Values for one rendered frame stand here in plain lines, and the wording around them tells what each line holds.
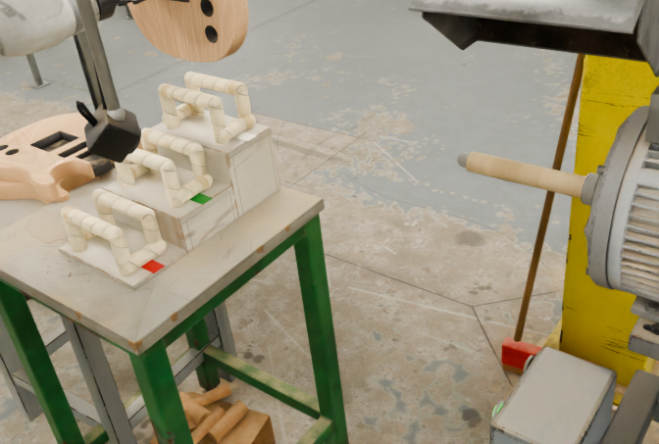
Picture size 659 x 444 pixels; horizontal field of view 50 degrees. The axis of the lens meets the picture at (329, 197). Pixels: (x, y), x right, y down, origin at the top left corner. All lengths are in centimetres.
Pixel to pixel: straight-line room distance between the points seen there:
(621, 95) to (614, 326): 76
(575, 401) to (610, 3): 48
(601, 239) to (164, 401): 92
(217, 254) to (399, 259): 157
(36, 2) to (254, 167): 59
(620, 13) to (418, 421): 170
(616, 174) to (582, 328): 152
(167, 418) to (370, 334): 128
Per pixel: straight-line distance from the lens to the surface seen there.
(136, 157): 158
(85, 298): 153
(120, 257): 150
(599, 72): 197
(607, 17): 92
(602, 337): 241
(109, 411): 218
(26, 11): 135
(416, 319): 272
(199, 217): 155
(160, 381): 147
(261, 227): 160
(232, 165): 159
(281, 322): 277
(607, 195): 93
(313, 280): 175
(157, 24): 167
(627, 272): 97
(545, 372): 95
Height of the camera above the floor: 179
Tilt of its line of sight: 31 degrees down
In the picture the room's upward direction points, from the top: 7 degrees counter-clockwise
